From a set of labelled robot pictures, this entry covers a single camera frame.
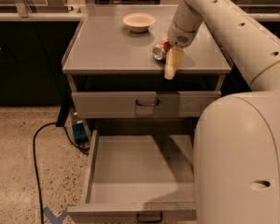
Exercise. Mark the blue power box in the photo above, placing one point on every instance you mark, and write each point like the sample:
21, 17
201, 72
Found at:
79, 133

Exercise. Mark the blue tape floor mark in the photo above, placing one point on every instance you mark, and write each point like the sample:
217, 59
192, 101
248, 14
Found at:
52, 218

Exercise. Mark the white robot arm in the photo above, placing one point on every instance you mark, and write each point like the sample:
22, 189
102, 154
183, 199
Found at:
236, 154

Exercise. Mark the grey metal drawer cabinet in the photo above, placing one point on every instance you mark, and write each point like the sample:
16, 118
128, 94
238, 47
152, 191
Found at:
140, 125

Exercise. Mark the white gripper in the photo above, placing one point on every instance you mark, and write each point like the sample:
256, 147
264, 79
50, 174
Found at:
178, 37

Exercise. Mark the red coke can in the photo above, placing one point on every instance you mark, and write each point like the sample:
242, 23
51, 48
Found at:
160, 50

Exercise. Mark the white ceramic bowl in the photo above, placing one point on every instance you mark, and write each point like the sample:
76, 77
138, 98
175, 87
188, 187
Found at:
139, 22

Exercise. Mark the open grey middle drawer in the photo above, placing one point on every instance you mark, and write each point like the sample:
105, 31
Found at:
137, 179

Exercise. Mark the dark counter cabinet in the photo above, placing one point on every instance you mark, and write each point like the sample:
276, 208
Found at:
44, 62

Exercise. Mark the closed grey top drawer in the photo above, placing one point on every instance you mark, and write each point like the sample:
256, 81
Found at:
142, 104

